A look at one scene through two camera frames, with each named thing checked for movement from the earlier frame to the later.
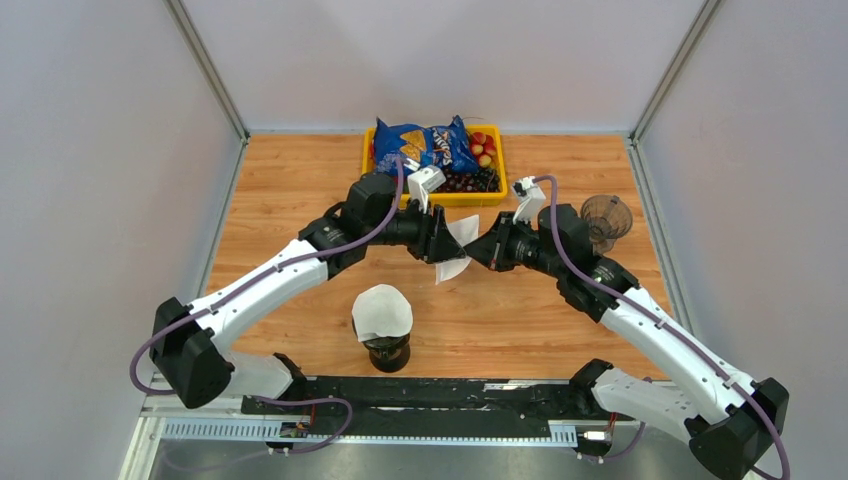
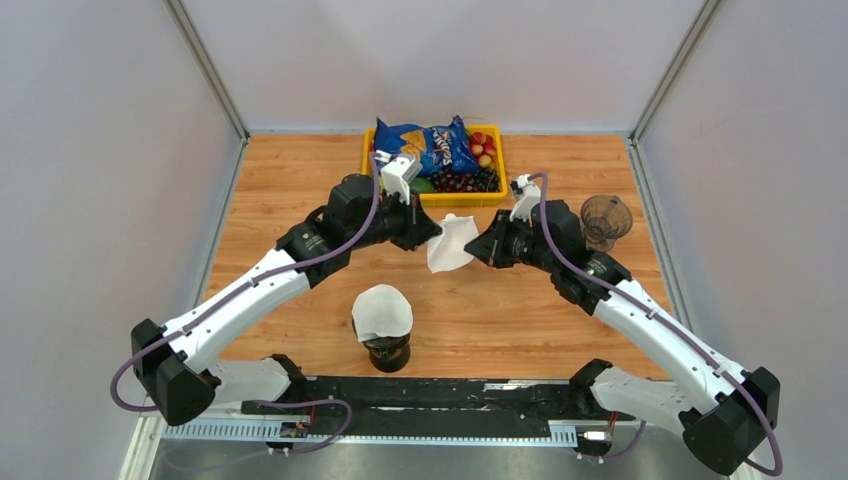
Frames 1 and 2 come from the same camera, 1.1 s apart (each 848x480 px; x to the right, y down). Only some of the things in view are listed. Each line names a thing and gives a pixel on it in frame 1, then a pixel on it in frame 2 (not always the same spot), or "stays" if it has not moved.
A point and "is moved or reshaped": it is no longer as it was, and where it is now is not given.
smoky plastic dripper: x=609 y=218 stays
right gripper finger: x=503 y=223 stays
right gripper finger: x=487 y=250 stays
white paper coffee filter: x=383 y=310 stays
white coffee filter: x=465 y=229 is moved or reshaped
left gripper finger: x=445 y=247 to x=418 y=227
